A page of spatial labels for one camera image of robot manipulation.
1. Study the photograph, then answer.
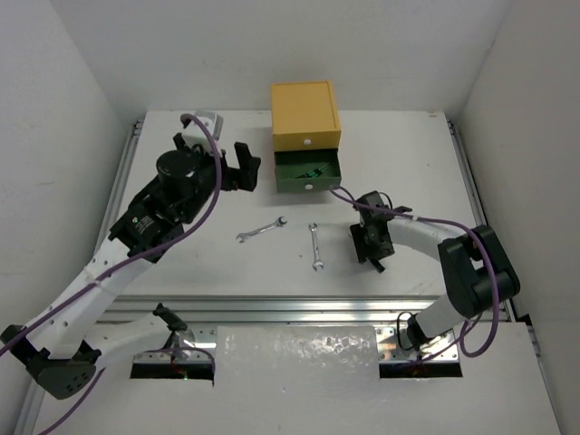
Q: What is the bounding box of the aluminium side rail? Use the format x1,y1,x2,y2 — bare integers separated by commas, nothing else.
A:
108,118,144,220
443,115,516,318

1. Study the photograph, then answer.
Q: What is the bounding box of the small silver wrench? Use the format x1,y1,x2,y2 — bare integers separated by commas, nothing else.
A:
308,223,324,272

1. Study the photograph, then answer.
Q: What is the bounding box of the green drawer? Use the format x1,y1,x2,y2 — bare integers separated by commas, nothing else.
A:
275,149,342,194

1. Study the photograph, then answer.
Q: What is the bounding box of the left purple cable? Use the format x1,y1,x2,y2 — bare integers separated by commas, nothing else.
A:
0,115,227,435

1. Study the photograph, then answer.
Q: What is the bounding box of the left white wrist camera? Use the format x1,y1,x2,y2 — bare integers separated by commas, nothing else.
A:
180,111,224,152

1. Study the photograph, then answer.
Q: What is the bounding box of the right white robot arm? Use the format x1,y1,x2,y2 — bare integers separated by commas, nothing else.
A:
350,191,521,351

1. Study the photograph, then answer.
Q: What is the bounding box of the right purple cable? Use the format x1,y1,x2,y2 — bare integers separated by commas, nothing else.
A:
329,185,502,363

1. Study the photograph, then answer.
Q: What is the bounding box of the purple cable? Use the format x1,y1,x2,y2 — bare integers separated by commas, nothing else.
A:
329,185,502,363
0,115,227,435

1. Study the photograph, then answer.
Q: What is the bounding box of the right aluminium side rail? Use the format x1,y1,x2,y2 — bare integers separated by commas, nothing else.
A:
443,115,516,318

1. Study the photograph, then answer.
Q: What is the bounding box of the green black screwdriver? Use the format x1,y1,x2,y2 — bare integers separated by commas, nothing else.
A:
298,169,320,179
306,164,331,178
370,258,385,274

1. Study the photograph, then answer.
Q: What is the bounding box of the left aluminium side rail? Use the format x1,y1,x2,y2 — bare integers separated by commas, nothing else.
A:
108,118,144,220

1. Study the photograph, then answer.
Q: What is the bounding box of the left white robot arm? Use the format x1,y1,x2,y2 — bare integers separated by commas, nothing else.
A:
1,135,261,400

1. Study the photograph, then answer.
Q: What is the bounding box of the large silver wrench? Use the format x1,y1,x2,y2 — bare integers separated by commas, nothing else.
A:
236,217,287,243

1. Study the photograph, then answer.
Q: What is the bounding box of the aluminium front rail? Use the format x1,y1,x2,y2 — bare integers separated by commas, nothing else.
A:
94,294,513,363

